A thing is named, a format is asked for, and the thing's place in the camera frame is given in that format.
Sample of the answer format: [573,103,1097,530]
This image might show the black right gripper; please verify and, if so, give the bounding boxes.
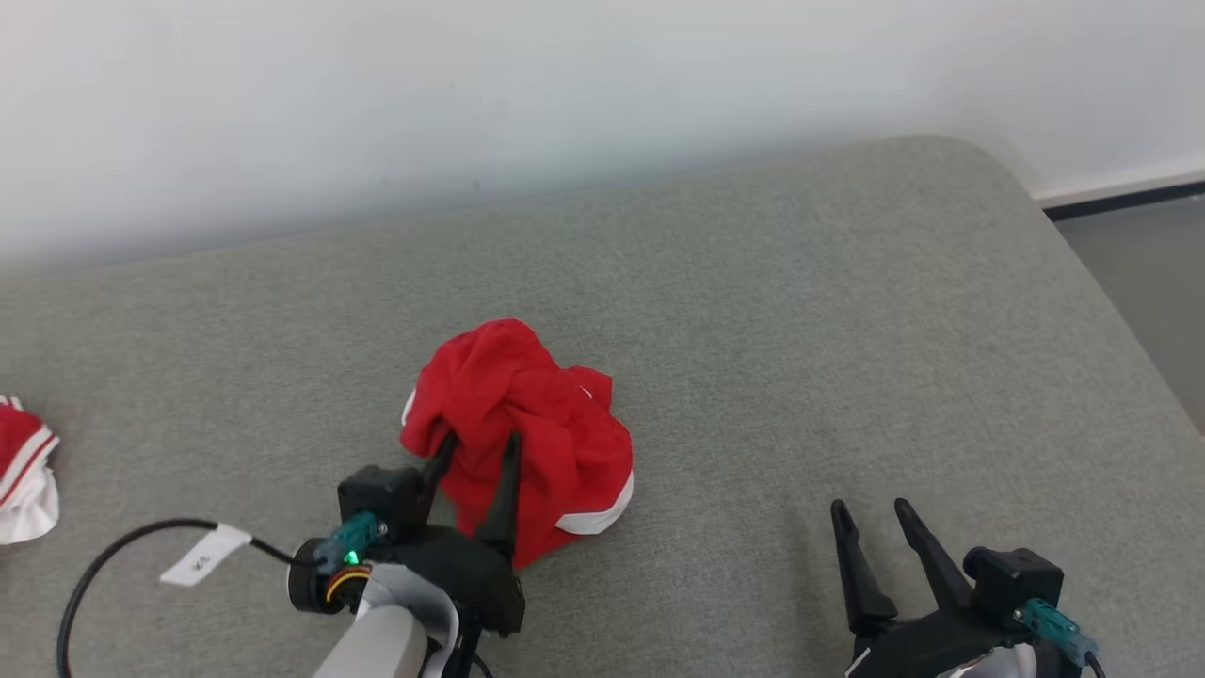
[831,498,1032,678]

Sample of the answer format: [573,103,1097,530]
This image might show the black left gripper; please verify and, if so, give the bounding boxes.
[391,431,526,637]

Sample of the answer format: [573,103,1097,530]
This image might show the red shorts with white trim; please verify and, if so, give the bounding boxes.
[399,318,635,570]

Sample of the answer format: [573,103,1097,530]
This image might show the red white basketball jersey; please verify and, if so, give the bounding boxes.
[0,395,61,546]

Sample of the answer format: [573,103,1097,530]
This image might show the teal left camera connector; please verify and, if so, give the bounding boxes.
[313,512,379,572]

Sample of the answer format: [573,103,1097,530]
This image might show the teal camera connector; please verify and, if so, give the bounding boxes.
[313,512,379,572]
[1015,597,1100,662]

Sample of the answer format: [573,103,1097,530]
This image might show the teal right camera connector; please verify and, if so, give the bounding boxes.
[1015,597,1100,662]

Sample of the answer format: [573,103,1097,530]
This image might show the white left cable label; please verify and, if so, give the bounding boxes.
[159,524,254,588]

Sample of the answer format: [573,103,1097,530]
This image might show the black left camera cable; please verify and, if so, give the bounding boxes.
[56,518,316,678]

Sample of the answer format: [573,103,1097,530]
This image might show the wall baseboard strip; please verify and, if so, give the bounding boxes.
[1031,160,1205,223]

